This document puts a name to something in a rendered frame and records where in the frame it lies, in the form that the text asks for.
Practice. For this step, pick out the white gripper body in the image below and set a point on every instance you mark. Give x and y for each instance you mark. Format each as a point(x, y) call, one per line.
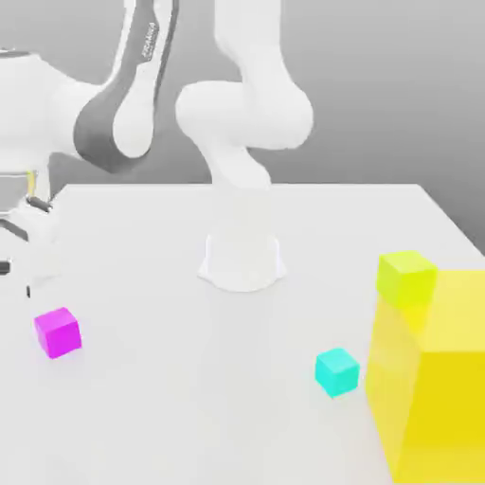
point(26, 265)

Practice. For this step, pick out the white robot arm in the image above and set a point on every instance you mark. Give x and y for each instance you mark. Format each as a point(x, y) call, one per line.
point(242, 113)

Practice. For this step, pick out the small magenta cube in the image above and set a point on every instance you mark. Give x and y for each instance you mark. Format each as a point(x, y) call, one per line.
point(58, 333)

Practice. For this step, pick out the small cyan cube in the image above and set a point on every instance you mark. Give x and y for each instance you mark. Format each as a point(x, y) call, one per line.
point(337, 373)

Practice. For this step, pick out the small lime cube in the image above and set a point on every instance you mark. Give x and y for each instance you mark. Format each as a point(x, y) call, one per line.
point(405, 280)

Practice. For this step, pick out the large yellow box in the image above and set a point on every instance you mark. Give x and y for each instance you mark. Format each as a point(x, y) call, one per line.
point(435, 398)

